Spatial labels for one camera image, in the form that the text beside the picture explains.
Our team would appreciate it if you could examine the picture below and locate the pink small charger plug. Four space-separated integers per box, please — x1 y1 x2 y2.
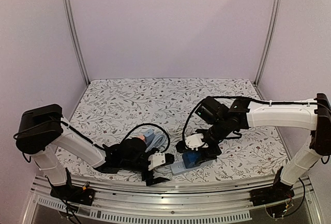
137 135 146 142

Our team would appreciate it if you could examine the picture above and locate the light blue power strip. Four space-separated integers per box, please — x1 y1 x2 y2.
170 161 212 176

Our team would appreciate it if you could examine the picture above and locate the light blue cable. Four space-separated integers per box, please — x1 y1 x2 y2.
144 133 169 154

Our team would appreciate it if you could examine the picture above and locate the dark blue cube socket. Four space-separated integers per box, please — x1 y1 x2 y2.
182 151 202 169

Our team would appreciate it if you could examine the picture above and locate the light blue charger plug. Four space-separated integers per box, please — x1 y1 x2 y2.
143 129 155 145

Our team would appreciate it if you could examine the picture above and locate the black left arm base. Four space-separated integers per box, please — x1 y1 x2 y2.
49 168 96 206

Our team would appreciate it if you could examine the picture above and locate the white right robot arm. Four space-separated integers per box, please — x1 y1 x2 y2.
195 93 330 201

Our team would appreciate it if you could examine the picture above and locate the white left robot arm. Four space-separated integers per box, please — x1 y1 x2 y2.
13 104 174 200

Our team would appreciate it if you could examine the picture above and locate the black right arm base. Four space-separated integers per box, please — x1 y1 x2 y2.
249 167 295 206

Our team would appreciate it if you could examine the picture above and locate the floral patterned table mat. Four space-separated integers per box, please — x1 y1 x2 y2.
49 78 290 185

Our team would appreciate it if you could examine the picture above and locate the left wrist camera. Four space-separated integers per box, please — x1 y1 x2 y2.
148 152 174 171

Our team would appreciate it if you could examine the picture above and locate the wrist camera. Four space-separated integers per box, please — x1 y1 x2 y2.
148 152 174 171
175 133 208 153

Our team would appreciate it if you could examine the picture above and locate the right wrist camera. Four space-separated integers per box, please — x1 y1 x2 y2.
175 133 208 153

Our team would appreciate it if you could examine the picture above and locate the aluminium front table rail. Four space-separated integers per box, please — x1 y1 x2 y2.
22 172 324 224

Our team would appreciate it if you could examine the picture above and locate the cream coiled power cable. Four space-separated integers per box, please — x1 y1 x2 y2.
167 124 186 137

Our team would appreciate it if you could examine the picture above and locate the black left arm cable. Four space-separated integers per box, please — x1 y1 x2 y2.
12 120 171 162

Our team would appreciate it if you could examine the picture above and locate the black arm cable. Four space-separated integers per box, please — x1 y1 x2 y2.
12 120 171 162
182 96 319 144

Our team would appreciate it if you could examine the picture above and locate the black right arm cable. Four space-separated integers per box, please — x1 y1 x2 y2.
182 96 319 144

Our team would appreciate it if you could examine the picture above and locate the right aluminium frame post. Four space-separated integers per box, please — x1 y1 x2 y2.
253 0 281 88

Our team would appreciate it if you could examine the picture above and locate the aluminium frame post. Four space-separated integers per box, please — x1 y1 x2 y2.
63 0 91 86
253 0 281 88

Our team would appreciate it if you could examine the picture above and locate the left aluminium frame post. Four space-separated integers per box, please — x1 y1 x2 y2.
63 0 91 86

